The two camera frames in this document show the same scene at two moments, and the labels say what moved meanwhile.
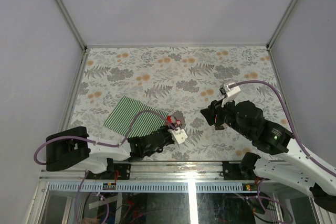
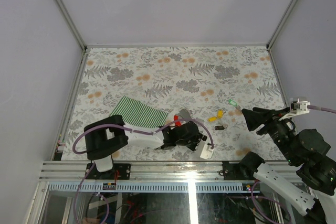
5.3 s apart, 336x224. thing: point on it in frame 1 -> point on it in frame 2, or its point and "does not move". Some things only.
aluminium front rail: (149, 170) does not move
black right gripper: (209, 113) -> (253, 118)
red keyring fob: (169, 120) -> (177, 123)
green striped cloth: (121, 118) does not move
